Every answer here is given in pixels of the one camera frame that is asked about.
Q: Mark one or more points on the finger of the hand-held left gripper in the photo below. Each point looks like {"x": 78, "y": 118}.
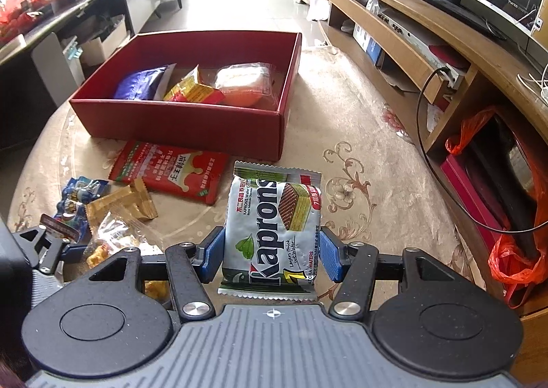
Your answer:
{"x": 75, "y": 253}

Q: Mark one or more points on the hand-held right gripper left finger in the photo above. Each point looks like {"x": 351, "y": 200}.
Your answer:
{"x": 214, "y": 251}

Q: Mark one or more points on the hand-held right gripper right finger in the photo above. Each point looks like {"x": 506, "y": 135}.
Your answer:
{"x": 329, "y": 255}

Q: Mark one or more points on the clear packet of yellow chips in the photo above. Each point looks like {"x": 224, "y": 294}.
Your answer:
{"x": 115, "y": 238}

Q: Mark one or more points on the blue sausage packet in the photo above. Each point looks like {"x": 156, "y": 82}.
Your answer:
{"x": 79, "y": 199}

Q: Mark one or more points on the green wafer packet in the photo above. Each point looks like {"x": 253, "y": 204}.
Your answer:
{"x": 274, "y": 225}

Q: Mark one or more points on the gold snack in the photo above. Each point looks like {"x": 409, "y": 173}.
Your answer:
{"x": 120, "y": 206}

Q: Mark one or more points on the red cardboard box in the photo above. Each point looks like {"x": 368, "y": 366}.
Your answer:
{"x": 171, "y": 124}

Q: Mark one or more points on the red and yellow snack packet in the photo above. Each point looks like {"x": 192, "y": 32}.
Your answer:
{"x": 192, "y": 92}

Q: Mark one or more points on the clear packet with orange bun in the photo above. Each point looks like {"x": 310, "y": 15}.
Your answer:
{"x": 242, "y": 84}

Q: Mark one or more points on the purple snack packet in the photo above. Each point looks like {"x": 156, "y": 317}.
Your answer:
{"x": 137, "y": 86}

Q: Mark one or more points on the magenta flat box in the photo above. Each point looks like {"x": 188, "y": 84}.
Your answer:
{"x": 466, "y": 195}

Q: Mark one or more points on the orange plastic bag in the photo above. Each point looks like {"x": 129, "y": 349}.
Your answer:
{"x": 513, "y": 259}

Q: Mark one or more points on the blue and white box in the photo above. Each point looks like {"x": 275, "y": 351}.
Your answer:
{"x": 370, "y": 47}

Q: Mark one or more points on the open cardboard box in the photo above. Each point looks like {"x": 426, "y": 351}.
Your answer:
{"x": 102, "y": 43}

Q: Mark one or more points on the dark side table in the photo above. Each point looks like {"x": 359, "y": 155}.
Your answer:
{"x": 43, "y": 32}

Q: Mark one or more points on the silver set-top box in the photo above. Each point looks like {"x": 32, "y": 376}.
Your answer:
{"x": 411, "y": 41}

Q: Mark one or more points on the pile of red packets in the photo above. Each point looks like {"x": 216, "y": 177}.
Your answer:
{"x": 19, "y": 20}

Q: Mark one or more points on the white paper bag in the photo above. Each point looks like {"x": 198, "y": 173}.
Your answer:
{"x": 317, "y": 10}

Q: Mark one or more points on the wooden television stand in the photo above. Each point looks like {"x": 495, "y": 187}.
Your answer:
{"x": 471, "y": 54}

